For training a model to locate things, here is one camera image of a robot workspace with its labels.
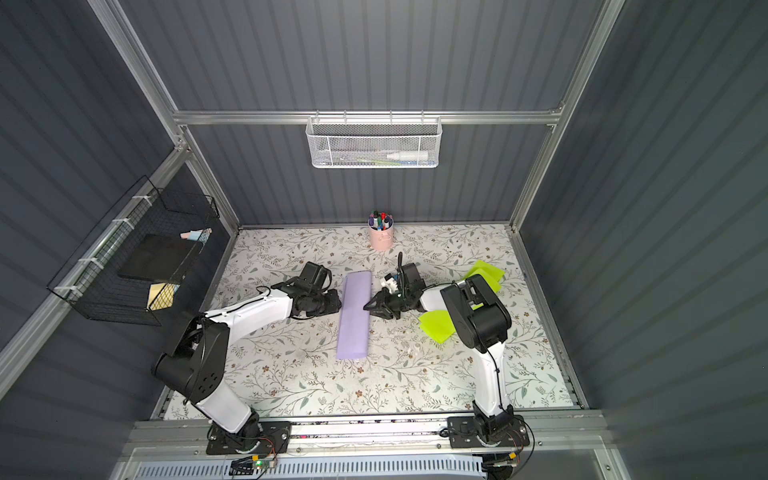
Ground lavender paper sheet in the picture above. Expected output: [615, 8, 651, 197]
[336, 270, 372, 360]

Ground lime green paper sheet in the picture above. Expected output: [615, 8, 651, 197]
[419, 304, 484, 349]

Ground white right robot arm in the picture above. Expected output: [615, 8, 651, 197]
[363, 274, 514, 436]

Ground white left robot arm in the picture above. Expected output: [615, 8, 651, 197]
[152, 262, 341, 440]

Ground pink pen cup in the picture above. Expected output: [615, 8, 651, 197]
[369, 225, 394, 252]

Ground colored markers in cup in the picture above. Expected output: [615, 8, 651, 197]
[368, 210, 394, 231]

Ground pastel sticky notes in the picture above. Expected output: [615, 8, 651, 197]
[180, 228, 212, 243]

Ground white bottle in basket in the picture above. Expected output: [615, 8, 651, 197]
[386, 151, 429, 163]

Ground yellow sticky note pad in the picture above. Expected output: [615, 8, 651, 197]
[147, 283, 180, 311]

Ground black notebook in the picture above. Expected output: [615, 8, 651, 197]
[118, 234, 203, 283]

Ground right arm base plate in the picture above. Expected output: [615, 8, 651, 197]
[440, 415, 531, 450]

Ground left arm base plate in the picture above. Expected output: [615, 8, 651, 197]
[206, 421, 292, 456]

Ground white wire mesh basket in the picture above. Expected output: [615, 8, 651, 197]
[305, 117, 443, 169]

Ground black wire wall basket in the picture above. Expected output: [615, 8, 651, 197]
[48, 183, 219, 326]

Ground aluminium mounting rail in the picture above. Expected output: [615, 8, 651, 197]
[119, 410, 617, 461]

